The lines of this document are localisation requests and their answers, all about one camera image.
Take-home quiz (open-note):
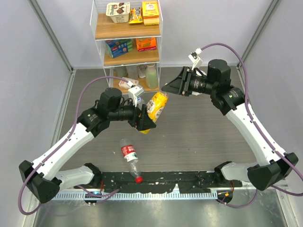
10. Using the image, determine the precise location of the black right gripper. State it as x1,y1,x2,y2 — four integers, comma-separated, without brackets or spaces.
162,66,217,96

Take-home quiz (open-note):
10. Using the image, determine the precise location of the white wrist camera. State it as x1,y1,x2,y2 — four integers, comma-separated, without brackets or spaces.
128,85,144,107
188,48,203,70

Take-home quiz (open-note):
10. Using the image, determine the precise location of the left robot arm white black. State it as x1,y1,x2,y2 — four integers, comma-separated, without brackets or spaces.
19,86,156,203

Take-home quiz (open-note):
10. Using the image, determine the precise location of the white wire shelf rack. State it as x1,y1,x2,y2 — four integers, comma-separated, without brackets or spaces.
90,0,163,94

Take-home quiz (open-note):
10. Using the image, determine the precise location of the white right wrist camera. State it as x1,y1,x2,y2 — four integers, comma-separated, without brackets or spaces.
188,48,203,70

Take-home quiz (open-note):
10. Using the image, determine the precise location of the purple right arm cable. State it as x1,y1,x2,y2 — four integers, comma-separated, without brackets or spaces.
200,43,303,209

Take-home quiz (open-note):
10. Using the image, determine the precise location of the orange cracker box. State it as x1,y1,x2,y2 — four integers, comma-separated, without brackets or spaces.
135,37,157,52

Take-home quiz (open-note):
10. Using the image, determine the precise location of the pale green bottle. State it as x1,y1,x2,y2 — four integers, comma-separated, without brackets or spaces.
145,63,158,89

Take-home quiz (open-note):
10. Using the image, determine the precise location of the yellow orange box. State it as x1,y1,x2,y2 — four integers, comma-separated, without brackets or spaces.
142,0,160,26

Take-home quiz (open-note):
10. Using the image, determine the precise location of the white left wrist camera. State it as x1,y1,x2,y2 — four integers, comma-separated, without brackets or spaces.
128,85,144,107

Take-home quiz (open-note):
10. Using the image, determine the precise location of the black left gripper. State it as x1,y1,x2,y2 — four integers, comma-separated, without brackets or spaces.
109,96,156,130

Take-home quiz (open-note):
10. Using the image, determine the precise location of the clear bottle red label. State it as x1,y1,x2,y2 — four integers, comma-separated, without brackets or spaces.
119,139,143,184

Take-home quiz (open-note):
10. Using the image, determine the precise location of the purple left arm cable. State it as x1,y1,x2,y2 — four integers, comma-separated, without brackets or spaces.
19,76,133,215

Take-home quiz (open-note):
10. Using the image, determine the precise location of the yellow honey pomelo bottle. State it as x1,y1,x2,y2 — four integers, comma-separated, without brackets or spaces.
146,91,168,122

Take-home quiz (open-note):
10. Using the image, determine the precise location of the clear plastic cup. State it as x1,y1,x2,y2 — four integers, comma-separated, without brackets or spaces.
126,65,138,79

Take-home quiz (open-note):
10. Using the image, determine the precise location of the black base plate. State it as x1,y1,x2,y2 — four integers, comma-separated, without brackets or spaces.
73,170,243,193

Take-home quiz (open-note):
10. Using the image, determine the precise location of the frosted green jar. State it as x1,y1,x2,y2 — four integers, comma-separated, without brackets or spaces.
115,66,127,78

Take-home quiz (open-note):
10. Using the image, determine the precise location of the white slotted cable duct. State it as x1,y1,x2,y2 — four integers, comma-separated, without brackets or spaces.
52,190,218,201

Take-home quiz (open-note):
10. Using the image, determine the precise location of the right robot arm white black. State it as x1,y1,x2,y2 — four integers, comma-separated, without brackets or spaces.
161,59,298,191

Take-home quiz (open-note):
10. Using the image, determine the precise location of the white pink soap box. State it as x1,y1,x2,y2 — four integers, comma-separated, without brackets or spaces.
118,77,139,89

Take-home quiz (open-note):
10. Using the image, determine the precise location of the yellow snack packet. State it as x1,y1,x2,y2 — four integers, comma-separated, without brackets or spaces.
129,7,143,24

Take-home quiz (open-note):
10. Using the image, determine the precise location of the white yogurt tub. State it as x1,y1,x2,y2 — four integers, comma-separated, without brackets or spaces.
106,2,131,24

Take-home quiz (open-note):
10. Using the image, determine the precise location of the clear bottle blue white label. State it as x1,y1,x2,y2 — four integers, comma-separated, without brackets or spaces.
137,97,145,109

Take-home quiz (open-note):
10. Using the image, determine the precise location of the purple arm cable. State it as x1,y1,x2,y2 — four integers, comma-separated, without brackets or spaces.
200,43,303,209
19,76,133,215

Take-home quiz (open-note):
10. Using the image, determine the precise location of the small white cup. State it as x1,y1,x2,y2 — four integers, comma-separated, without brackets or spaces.
137,64,146,78

